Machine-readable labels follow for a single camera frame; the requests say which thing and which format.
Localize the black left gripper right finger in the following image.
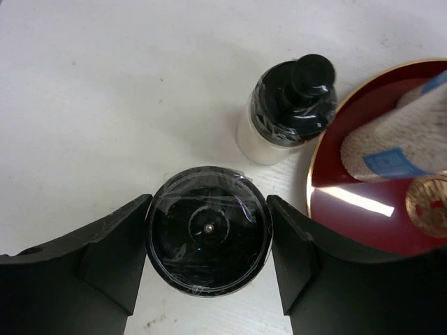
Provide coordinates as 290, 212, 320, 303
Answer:
267, 195, 446, 334

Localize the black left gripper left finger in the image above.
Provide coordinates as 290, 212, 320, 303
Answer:
1, 194, 152, 334

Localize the white bead jar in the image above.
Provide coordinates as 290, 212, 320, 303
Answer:
396, 70, 447, 108
340, 84, 446, 182

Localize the red round tray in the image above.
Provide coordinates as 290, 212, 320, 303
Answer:
307, 58, 446, 256

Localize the black-top grinder bottle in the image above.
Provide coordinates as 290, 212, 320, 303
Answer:
144, 166, 273, 297

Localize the small black-capped powder bottle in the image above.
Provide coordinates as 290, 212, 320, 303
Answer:
236, 54, 337, 165

